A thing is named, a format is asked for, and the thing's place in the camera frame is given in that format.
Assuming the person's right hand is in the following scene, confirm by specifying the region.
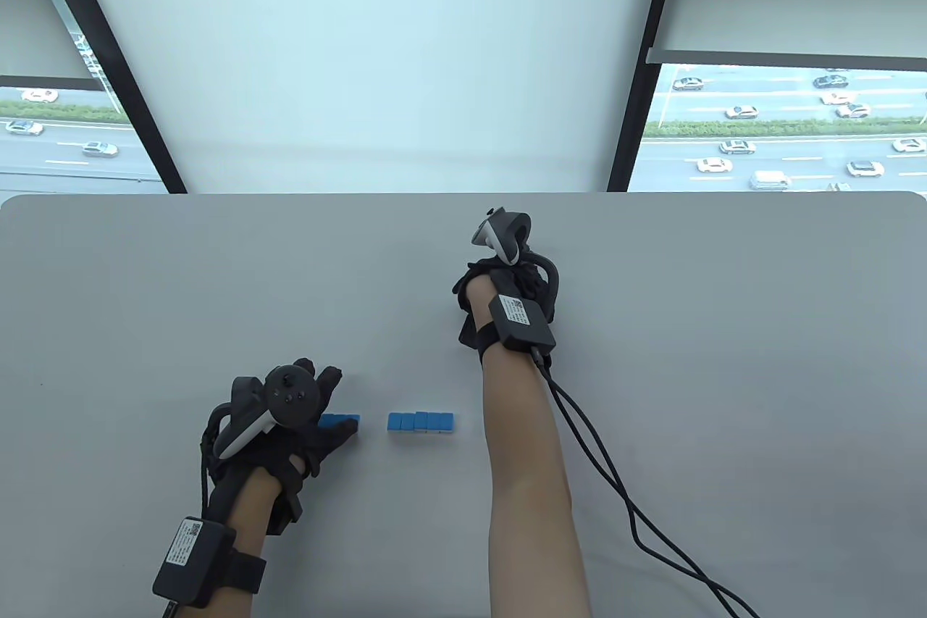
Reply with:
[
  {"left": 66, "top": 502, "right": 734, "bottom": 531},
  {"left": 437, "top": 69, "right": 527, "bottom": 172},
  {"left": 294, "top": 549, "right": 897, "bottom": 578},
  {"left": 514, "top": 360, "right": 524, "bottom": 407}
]
[{"left": 453, "top": 252, "right": 558, "bottom": 359}]

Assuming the person's left hand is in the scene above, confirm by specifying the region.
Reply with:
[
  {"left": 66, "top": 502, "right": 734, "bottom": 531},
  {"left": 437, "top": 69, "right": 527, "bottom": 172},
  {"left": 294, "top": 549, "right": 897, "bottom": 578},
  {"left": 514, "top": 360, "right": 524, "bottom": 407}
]
[{"left": 200, "top": 357, "right": 361, "bottom": 537}]

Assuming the person's right forearm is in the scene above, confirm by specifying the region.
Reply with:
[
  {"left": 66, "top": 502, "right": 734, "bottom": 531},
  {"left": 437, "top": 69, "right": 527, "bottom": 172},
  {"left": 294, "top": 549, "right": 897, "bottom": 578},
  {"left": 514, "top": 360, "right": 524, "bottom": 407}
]
[{"left": 466, "top": 276, "right": 591, "bottom": 618}]

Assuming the black white handheld controller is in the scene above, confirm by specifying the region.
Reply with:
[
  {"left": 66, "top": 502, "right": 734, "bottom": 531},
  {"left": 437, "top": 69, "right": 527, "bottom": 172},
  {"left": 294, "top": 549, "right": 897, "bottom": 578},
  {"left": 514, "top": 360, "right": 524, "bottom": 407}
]
[
  {"left": 471, "top": 207, "right": 563, "bottom": 322},
  {"left": 203, "top": 366, "right": 321, "bottom": 461}
]

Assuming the wide white roller blind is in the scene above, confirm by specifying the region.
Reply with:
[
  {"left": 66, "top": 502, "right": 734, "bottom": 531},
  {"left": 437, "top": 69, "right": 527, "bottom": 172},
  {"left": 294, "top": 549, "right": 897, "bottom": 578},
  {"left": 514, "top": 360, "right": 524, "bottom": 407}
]
[{"left": 64, "top": 0, "right": 667, "bottom": 193}]

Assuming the black window frame pillar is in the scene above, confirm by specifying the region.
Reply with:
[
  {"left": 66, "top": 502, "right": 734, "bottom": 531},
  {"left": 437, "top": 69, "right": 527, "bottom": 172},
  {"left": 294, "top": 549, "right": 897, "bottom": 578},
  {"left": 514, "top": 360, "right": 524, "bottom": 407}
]
[
  {"left": 29, "top": 0, "right": 190, "bottom": 195},
  {"left": 607, "top": 0, "right": 687, "bottom": 193}
]

